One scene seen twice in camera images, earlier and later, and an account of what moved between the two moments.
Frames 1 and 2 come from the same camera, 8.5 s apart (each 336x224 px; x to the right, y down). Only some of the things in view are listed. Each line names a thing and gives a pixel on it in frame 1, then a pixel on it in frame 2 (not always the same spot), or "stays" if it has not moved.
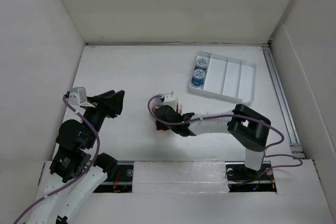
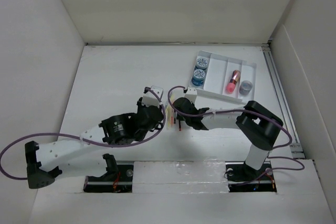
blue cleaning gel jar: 201,63 stays
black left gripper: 109,102 -> 139,104
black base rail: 240,179 stays
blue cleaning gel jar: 198,77 stays
